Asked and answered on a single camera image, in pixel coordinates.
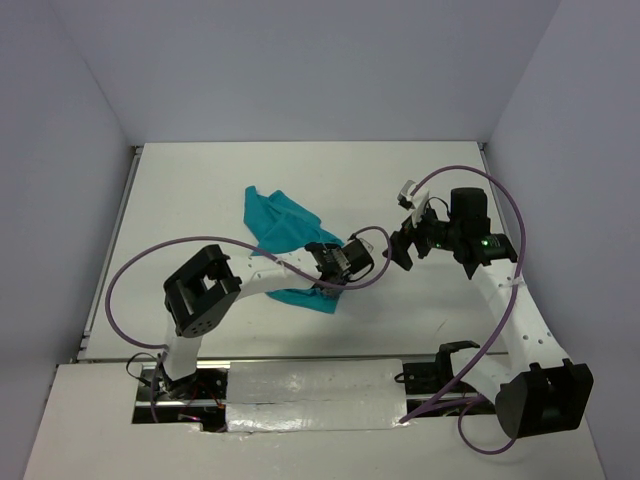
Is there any silver mounting rail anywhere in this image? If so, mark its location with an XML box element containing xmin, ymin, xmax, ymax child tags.
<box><xmin>139</xmin><ymin>355</ymin><xmax>506</xmax><ymax>404</ymax></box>

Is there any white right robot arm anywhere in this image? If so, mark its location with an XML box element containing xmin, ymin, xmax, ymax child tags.
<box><xmin>387</xmin><ymin>187</ymin><xmax>594</xmax><ymax>440</ymax></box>

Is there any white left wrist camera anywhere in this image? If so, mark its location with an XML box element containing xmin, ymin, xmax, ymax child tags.
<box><xmin>349</xmin><ymin>235</ymin><xmax>374</xmax><ymax>253</ymax></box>

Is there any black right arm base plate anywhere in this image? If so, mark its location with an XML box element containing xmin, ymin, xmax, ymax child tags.
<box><xmin>394</xmin><ymin>361</ymin><xmax>453</xmax><ymax>396</ymax></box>

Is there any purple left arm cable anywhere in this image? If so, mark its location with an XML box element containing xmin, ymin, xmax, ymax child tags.
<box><xmin>106</xmin><ymin>225</ymin><xmax>394</xmax><ymax>426</ymax></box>

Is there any teal t shirt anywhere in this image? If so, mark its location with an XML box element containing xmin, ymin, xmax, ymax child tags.
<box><xmin>243</xmin><ymin>186</ymin><xmax>344</xmax><ymax>314</ymax></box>

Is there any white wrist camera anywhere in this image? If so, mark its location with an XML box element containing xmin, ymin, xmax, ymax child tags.
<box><xmin>397</xmin><ymin>180</ymin><xmax>430</xmax><ymax>227</ymax></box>
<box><xmin>349</xmin><ymin>235</ymin><xmax>374</xmax><ymax>253</ymax></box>

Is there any white foam cover block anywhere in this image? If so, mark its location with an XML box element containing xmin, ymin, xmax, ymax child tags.
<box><xmin>225</xmin><ymin>359</ymin><xmax>407</xmax><ymax>433</ymax></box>

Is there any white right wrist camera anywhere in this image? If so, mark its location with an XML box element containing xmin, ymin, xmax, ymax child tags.
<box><xmin>397</xmin><ymin>180</ymin><xmax>430</xmax><ymax>227</ymax></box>

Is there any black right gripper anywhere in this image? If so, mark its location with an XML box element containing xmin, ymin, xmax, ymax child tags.
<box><xmin>382</xmin><ymin>200</ymin><xmax>462</xmax><ymax>270</ymax></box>

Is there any white front cover board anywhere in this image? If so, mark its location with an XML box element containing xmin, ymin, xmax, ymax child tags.
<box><xmin>25</xmin><ymin>359</ymin><xmax>604</xmax><ymax>479</ymax></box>

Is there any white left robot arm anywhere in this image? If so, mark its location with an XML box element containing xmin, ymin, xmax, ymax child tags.
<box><xmin>159</xmin><ymin>239</ymin><xmax>374</xmax><ymax>399</ymax></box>

